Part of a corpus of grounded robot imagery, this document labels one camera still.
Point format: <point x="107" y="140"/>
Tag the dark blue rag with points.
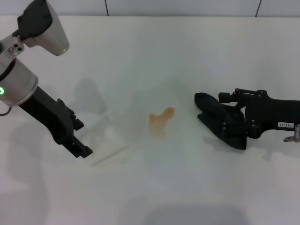
<point x="211" y="110"/>

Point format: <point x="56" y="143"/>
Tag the brown water stain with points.
<point x="159" y="124"/>

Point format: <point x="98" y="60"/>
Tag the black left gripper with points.
<point x="51" y="117"/>

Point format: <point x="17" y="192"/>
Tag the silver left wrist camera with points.
<point x="44" y="30"/>

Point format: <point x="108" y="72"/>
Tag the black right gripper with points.
<point x="267" y="114"/>

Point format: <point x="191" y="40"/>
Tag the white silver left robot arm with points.
<point x="16" y="82"/>

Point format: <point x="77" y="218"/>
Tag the white translucent cup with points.
<point x="105" y="138"/>

